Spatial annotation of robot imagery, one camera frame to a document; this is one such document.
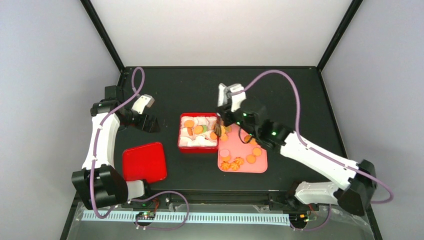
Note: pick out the white slotted cable duct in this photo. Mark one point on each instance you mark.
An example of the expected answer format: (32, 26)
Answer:
(277, 219)

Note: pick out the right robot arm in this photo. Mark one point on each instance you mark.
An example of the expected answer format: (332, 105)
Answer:
(351, 185)

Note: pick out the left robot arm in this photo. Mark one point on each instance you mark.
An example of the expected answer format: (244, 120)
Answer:
(98, 183)

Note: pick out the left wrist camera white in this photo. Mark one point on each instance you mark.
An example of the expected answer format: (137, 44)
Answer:
(143, 102)

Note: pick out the red cookie tin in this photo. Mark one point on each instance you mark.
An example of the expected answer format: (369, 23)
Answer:
(197, 150)

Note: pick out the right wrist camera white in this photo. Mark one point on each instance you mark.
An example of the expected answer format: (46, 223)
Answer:
(233, 95)

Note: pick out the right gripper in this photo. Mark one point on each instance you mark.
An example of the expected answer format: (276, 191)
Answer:
(223, 111)

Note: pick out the red tin lid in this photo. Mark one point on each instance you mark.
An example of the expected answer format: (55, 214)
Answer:
(145, 162)

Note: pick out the orange swirl cookie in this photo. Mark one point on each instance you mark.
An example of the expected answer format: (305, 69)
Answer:
(225, 166)
(234, 166)

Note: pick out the pink tray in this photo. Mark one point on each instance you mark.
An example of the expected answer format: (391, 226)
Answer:
(240, 144)

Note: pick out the circuit board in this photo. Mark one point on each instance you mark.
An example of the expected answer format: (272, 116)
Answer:
(301, 218)
(145, 216)

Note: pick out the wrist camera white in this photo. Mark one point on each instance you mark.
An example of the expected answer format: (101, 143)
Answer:
(143, 102)
(233, 95)

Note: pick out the orange round sandwich cookie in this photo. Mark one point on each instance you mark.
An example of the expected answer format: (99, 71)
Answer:
(189, 123)

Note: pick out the white paper cookie liners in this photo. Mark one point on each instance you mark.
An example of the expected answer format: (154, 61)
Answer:
(187, 139)

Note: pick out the left circuit board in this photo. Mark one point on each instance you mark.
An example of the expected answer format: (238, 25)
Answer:
(145, 216)

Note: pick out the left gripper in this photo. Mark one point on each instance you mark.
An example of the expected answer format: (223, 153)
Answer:
(148, 127)

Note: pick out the pink round cookie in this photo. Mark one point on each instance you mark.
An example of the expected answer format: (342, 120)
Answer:
(224, 153)

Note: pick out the right circuit board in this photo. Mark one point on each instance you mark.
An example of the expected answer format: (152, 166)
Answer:
(301, 218)

